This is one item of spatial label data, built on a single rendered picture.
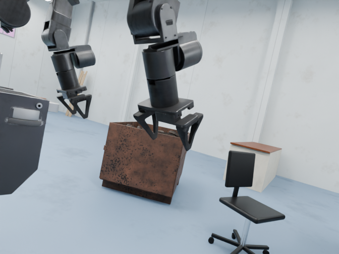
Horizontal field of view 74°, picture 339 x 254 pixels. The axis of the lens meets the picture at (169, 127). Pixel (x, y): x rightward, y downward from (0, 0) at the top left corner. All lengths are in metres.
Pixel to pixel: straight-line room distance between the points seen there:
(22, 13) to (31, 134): 0.39
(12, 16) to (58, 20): 0.12
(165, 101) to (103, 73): 10.07
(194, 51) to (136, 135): 2.19
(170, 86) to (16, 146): 0.27
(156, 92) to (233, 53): 7.06
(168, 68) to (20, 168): 0.30
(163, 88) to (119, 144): 2.29
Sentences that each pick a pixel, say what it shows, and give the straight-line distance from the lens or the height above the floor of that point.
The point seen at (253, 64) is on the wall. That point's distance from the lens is 7.19.
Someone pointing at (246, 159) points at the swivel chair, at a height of 0.79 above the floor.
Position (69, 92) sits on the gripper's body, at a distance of 0.76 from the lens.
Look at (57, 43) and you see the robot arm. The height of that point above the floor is 1.19.
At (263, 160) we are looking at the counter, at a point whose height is 0.57.
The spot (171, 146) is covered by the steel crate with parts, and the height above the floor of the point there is 0.69.
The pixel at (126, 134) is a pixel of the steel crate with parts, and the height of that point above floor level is 0.71.
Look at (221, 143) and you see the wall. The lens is 7.09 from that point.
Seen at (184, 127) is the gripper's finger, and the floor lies 1.04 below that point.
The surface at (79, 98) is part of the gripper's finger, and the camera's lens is 0.75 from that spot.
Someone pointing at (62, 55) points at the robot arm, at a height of 1.17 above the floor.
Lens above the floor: 1.07
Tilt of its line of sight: 4 degrees down
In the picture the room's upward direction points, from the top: 12 degrees clockwise
